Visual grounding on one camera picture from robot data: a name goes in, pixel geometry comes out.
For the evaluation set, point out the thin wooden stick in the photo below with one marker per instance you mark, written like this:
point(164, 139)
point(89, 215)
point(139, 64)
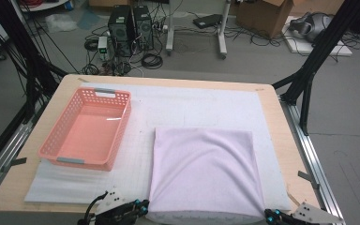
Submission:
point(292, 197)

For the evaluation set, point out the grey metal bracket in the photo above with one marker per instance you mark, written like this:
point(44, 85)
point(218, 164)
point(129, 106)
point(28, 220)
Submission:
point(15, 162)
point(307, 178)

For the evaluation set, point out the black flat box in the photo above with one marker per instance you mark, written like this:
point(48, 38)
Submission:
point(207, 21)

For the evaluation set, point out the white round table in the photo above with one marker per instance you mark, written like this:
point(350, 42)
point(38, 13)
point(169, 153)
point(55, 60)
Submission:
point(40, 5)

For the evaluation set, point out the aluminium rail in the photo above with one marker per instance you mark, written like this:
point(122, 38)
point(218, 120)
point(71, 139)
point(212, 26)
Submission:
point(0, 162)
point(312, 156)

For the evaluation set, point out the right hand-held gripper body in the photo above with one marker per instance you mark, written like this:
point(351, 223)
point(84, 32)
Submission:
point(312, 215)

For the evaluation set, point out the small white device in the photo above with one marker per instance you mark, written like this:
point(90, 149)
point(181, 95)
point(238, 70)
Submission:
point(102, 43)

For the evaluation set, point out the grey rounded device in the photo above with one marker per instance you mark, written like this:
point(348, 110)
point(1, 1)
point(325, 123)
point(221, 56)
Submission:
point(315, 26)

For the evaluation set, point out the white foam mat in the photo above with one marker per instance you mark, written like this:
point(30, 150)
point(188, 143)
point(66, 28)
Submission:
point(200, 103)

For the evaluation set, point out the clear plastic bag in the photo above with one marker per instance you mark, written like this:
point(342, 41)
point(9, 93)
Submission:
point(61, 22)

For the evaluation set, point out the black metal frame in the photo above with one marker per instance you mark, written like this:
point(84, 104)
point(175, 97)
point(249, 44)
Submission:
point(325, 40)
point(18, 40)

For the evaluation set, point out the black computer tower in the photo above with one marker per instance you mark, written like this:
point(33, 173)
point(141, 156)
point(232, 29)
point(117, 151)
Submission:
point(143, 28)
point(120, 31)

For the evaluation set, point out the white metal stand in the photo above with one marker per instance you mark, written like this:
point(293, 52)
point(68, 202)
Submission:
point(169, 31)

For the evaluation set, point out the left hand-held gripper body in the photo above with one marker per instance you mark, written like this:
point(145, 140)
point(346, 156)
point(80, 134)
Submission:
point(112, 209)

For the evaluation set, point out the lilac printed cloth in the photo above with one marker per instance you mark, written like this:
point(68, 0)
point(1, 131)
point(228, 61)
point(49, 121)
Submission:
point(206, 172)

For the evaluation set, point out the pink plastic basket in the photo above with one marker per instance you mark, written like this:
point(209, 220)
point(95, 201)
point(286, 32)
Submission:
point(87, 137)

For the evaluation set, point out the brown cardboard box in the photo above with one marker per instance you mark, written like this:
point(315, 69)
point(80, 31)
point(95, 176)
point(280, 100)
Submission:
point(262, 18)

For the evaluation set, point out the white floor board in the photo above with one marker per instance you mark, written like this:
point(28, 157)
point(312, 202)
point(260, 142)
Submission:
point(300, 47)

